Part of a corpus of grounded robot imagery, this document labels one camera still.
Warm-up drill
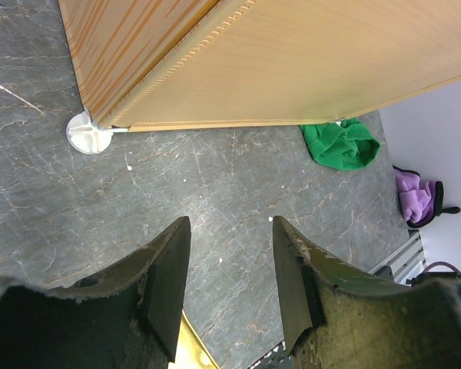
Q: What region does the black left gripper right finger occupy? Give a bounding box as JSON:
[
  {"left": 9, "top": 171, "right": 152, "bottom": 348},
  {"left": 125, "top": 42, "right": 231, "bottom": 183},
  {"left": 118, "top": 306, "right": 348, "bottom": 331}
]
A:
[{"left": 273, "top": 216, "right": 461, "bottom": 368}]

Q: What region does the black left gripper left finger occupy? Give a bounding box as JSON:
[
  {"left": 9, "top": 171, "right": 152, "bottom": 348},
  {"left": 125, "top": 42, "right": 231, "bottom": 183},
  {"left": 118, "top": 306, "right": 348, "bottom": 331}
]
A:
[{"left": 0, "top": 217, "right": 191, "bottom": 368}]

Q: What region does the gold rectangular meat tin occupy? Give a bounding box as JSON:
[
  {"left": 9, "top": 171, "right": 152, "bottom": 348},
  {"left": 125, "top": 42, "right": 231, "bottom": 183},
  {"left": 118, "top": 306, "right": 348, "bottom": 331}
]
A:
[{"left": 167, "top": 311, "right": 220, "bottom": 369}]

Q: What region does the wooden cube cabinet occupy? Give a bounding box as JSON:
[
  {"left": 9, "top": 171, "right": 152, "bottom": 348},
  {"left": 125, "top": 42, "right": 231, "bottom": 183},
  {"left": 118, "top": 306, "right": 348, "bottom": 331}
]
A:
[{"left": 59, "top": 0, "right": 461, "bottom": 155}]

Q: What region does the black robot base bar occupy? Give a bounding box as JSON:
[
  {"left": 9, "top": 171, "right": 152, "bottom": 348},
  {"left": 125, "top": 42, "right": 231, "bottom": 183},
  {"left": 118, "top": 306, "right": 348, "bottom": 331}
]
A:
[{"left": 249, "top": 340, "right": 294, "bottom": 369}]

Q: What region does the purple cloth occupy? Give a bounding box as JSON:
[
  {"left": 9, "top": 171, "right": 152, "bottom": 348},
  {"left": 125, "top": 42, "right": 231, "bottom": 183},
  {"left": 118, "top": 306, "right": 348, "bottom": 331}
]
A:
[{"left": 393, "top": 166, "right": 461, "bottom": 229}]

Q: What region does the green cloth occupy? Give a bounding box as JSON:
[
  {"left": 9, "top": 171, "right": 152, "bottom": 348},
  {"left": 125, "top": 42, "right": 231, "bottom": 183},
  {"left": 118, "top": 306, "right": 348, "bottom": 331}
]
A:
[{"left": 300, "top": 118, "right": 381, "bottom": 171}]

